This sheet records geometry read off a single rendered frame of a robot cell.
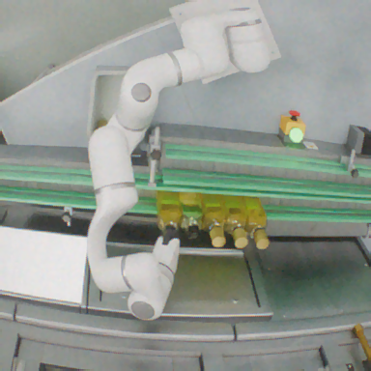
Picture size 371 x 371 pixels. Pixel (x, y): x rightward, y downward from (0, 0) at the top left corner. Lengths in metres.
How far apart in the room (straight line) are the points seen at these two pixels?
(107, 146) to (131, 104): 0.09
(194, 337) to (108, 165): 0.45
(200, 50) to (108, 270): 0.50
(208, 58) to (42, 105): 0.67
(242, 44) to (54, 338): 0.81
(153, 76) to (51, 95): 0.59
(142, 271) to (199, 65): 0.45
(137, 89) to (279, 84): 0.67
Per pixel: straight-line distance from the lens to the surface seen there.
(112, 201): 0.94
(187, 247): 1.42
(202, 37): 1.04
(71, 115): 1.53
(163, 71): 1.02
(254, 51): 1.09
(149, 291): 0.95
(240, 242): 1.25
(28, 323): 1.15
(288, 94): 1.56
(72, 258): 1.33
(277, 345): 1.17
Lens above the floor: 2.19
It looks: 63 degrees down
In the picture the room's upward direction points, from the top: 170 degrees clockwise
